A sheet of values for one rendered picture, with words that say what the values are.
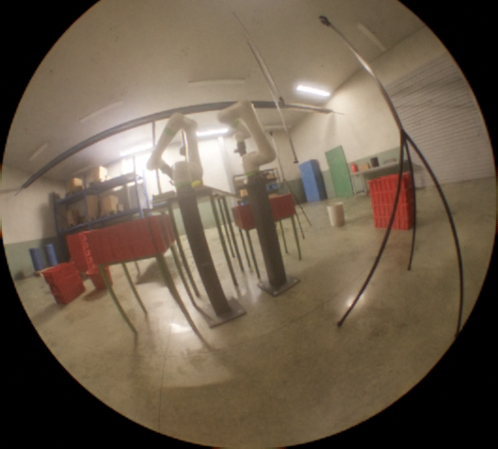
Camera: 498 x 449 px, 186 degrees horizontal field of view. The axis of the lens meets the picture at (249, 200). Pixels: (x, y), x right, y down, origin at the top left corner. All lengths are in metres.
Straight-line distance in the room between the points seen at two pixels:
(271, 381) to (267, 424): 0.24
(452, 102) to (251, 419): 5.91
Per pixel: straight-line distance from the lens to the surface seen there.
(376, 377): 0.87
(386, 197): 2.22
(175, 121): 1.21
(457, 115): 5.47
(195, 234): 1.01
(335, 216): 2.78
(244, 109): 1.09
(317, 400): 0.81
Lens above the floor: 0.80
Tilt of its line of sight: level
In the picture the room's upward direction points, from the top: 14 degrees counter-clockwise
